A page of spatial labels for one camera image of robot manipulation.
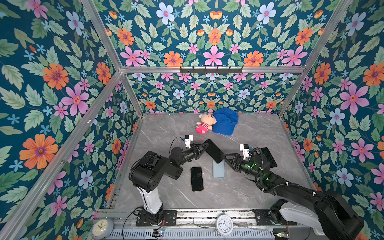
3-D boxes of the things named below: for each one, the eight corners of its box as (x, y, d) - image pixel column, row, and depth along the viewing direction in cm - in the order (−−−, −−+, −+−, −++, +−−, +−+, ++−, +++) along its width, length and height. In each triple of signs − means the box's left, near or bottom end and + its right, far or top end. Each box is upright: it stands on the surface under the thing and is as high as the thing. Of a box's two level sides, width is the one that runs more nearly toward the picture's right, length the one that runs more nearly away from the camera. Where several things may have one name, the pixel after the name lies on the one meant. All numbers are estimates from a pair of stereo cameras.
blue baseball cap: (213, 135, 109) (213, 131, 105) (212, 112, 125) (212, 107, 121) (239, 135, 109) (241, 131, 105) (235, 112, 125) (236, 107, 121)
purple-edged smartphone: (191, 191, 84) (191, 190, 82) (190, 169, 93) (190, 167, 91) (203, 190, 85) (203, 189, 83) (201, 167, 93) (201, 166, 91)
